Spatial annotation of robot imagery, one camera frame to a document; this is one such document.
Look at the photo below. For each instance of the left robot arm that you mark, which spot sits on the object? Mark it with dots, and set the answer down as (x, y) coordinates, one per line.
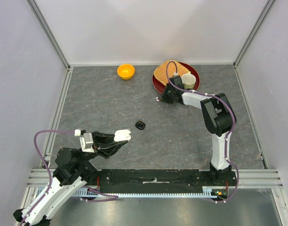
(73, 171)

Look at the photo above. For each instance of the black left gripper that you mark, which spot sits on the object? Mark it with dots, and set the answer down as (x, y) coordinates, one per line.
(104, 144)

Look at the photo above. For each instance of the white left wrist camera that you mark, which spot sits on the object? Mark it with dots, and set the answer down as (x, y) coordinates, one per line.
(86, 143)

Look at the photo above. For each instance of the pale green cup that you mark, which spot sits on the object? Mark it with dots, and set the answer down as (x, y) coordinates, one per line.
(188, 80)

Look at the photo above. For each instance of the light blue cable duct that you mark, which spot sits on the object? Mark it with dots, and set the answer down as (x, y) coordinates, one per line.
(206, 193)

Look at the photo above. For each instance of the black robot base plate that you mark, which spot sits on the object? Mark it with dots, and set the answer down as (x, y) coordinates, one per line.
(158, 181)

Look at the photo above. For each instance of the white earbud charging case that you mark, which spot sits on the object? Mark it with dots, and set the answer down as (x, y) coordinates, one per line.
(122, 135)

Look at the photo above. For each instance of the orange plastic bowl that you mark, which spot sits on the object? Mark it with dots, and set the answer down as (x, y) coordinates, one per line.
(126, 71)

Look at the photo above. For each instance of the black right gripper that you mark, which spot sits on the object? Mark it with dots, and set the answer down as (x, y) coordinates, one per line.
(164, 97)

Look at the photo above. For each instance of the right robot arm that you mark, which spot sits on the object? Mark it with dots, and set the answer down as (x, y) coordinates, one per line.
(218, 117)

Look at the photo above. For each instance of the dark red round tray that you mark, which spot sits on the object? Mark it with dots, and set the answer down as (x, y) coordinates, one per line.
(159, 87)

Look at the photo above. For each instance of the woven bamboo tray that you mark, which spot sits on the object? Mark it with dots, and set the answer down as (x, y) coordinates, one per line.
(174, 68)

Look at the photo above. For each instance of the black earbud charging case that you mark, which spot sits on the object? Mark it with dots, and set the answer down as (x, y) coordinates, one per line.
(140, 125)

